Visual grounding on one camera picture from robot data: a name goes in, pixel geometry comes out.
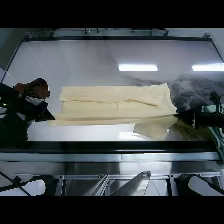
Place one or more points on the silver frame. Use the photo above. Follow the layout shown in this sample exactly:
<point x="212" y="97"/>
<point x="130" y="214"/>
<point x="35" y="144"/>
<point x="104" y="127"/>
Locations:
<point x="110" y="160"/>

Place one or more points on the cream shirt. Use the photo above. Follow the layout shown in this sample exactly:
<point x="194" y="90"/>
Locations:
<point x="113" y="103"/>

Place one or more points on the red-brown garment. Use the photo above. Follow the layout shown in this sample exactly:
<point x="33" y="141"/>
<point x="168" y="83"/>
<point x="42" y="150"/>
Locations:
<point x="35" y="87"/>

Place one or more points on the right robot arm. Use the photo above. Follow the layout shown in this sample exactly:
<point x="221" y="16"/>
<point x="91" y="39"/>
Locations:
<point x="210" y="120"/>

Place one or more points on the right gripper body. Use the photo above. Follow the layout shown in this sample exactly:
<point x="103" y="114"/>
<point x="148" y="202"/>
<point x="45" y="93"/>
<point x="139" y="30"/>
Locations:
<point x="188" y="118"/>

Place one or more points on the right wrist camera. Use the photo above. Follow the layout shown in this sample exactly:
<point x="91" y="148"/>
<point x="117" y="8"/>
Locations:
<point x="214" y="97"/>

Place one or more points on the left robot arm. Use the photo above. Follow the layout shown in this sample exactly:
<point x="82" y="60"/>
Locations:
<point x="15" y="123"/>

